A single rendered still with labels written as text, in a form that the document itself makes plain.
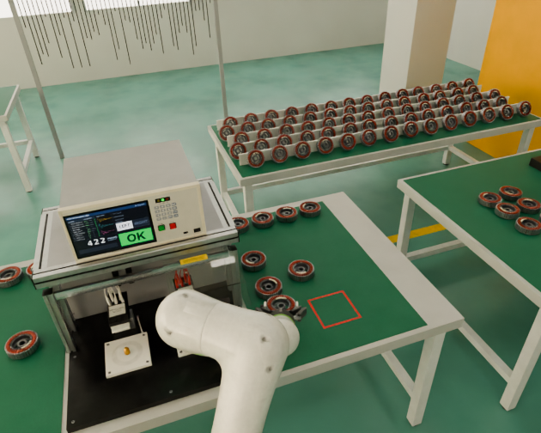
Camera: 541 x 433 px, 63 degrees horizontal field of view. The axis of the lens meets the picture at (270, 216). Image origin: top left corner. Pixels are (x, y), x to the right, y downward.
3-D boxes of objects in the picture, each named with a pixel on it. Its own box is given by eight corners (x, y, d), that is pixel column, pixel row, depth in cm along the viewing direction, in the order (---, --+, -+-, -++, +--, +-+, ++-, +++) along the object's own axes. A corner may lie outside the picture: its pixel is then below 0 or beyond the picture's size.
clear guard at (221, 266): (251, 306, 142) (250, 292, 138) (176, 326, 136) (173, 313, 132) (226, 247, 168) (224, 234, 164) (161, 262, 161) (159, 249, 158)
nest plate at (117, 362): (152, 365, 153) (151, 362, 152) (106, 378, 149) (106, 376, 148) (147, 333, 164) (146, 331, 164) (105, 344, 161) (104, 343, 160)
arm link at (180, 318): (191, 352, 83) (215, 291, 87) (135, 332, 87) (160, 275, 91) (221, 365, 99) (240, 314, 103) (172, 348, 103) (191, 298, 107)
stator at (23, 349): (1, 353, 162) (-4, 346, 160) (27, 332, 170) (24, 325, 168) (21, 364, 157) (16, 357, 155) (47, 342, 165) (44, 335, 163)
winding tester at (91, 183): (206, 234, 156) (199, 183, 145) (75, 264, 145) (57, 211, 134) (186, 183, 187) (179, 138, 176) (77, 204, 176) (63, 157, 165)
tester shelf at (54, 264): (240, 241, 159) (239, 231, 157) (35, 289, 142) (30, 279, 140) (212, 185, 194) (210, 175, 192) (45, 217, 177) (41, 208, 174)
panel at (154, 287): (233, 278, 188) (227, 221, 171) (67, 321, 171) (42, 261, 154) (232, 277, 189) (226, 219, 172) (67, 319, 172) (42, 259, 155)
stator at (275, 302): (296, 321, 161) (296, 314, 159) (265, 321, 161) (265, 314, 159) (295, 301, 171) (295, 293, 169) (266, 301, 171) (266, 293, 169)
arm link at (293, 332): (306, 355, 124) (292, 319, 124) (264, 369, 125) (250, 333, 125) (303, 338, 138) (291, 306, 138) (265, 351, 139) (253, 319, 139)
